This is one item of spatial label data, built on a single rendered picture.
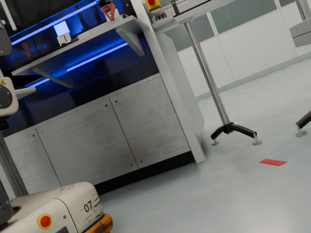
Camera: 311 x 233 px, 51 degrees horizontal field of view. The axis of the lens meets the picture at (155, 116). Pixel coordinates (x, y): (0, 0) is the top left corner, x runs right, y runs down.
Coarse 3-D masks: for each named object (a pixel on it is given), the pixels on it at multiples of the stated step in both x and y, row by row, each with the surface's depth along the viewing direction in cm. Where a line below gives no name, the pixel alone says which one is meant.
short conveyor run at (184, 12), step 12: (180, 0) 199; (192, 0) 196; (204, 0) 195; (216, 0) 193; (228, 0) 195; (156, 12) 203; (168, 12) 199; (180, 12) 198; (192, 12) 197; (204, 12) 202; (168, 24) 200
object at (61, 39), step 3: (66, 33) 201; (60, 36) 202; (63, 36) 202; (66, 36) 201; (69, 36) 201; (57, 39) 203; (60, 39) 202; (63, 39) 202; (66, 39) 202; (69, 39) 201; (60, 42) 203; (63, 42) 202; (66, 42) 202; (60, 45) 203
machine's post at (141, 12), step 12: (132, 0) 191; (144, 12) 191; (156, 36) 196; (156, 48) 193; (156, 60) 194; (168, 72) 194; (168, 84) 195; (180, 96) 198; (180, 108) 196; (180, 120) 197; (192, 132) 197; (192, 144) 198; (204, 156) 198
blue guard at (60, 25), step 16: (96, 0) 195; (64, 16) 200; (80, 16) 198; (96, 16) 196; (32, 32) 205; (48, 32) 203; (64, 32) 201; (80, 32) 200; (16, 48) 208; (32, 48) 207; (48, 48) 205; (0, 64) 212; (16, 64) 210
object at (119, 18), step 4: (120, 16) 159; (116, 20) 160; (104, 24) 161; (108, 24) 161; (96, 28) 162; (100, 28) 162; (84, 32) 163; (88, 32) 163; (92, 32) 163; (80, 36) 164; (84, 36) 163
